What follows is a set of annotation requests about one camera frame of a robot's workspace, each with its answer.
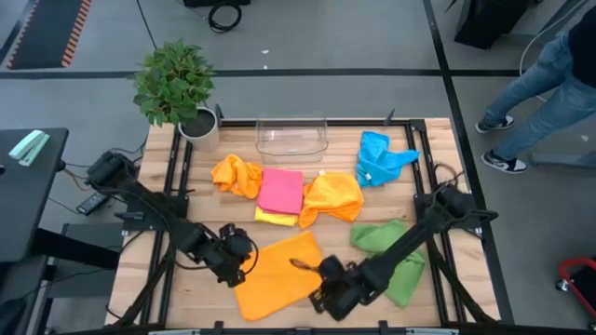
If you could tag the green potted plant white pot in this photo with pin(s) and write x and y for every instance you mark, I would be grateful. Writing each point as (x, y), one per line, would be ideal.
(172, 81)

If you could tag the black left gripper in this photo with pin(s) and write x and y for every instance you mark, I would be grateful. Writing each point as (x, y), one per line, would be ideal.
(228, 251)

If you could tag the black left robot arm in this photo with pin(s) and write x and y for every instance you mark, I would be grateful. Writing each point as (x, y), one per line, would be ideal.
(149, 200)

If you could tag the black cabinet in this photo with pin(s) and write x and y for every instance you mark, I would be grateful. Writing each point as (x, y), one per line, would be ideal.
(489, 18)

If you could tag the person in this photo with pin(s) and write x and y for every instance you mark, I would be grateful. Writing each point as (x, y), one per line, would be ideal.
(549, 84)

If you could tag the orange microfiber towel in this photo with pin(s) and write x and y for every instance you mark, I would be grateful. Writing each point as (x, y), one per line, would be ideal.
(333, 195)
(274, 279)
(235, 177)

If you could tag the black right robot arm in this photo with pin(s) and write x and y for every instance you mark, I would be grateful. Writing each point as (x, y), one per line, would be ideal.
(410, 239)

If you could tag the yellow microfiber towel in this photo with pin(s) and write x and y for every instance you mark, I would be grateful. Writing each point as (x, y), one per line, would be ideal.
(274, 218)

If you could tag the green microfiber towel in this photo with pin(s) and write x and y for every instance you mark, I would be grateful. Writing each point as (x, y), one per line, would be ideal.
(410, 284)

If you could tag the clear plastic bin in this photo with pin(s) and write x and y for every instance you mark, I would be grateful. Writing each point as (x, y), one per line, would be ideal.
(291, 139)

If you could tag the blue microfiber towel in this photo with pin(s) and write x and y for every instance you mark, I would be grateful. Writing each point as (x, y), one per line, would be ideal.
(377, 160)

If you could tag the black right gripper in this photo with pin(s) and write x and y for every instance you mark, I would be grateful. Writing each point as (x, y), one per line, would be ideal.
(347, 288)

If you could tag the red cart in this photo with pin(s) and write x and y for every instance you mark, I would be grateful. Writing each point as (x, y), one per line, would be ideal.
(577, 267)

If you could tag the grey metal table foot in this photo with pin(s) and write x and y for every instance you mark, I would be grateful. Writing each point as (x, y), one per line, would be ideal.
(559, 159)

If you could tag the black orange-edged floor mat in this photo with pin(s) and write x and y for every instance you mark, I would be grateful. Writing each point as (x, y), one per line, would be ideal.
(46, 32)

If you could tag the pink microfiber towel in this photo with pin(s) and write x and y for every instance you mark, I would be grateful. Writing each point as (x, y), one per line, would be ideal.
(280, 191)

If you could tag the mint green stapler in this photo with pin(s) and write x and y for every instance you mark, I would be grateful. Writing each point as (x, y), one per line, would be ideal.
(29, 147)

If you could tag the black desk base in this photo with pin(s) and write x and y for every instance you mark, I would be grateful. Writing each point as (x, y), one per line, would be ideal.
(79, 246)

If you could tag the black side desk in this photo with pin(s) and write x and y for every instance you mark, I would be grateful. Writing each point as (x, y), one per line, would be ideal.
(28, 200)

